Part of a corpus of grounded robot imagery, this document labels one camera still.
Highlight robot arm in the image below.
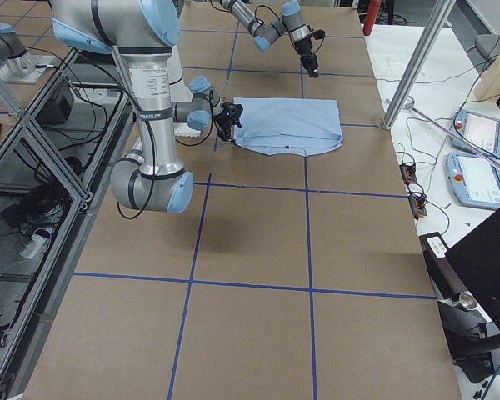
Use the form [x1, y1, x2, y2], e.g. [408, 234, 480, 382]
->
[211, 0, 326, 78]
[51, 1, 243, 213]

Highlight black laptop on stand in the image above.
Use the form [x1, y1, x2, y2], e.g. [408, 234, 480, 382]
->
[419, 208, 500, 383]

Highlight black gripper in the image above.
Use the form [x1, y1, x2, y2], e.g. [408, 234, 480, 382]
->
[212, 102, 243, 143]
[290, 25, 326, 78]

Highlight aluminium frame side rack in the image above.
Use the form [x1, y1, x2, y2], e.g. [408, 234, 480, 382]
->
[0, 39, 132, 399]

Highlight near teach pendant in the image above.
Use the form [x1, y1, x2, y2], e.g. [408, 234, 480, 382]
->
[445, 152, 500, 210]

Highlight reacher grabber tool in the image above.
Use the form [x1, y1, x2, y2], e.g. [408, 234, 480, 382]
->
[402, 98, 500, 171]

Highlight teach pendant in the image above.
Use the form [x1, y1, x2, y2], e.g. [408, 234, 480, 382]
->
[451, 110, 500, 156]
[445, 152, 500, 210]

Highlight light blue t-shirt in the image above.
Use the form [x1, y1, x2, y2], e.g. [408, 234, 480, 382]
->
[233, 97, 343, 157]

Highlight far teach pendant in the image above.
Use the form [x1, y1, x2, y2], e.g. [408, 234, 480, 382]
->
[451, 110, 500, 156]

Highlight red fire extinguisher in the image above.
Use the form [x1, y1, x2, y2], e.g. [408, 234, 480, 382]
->
[362, 0, 382, 37]

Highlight aluminium frame post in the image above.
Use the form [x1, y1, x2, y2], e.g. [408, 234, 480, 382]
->
[382, 0, 456, 130]

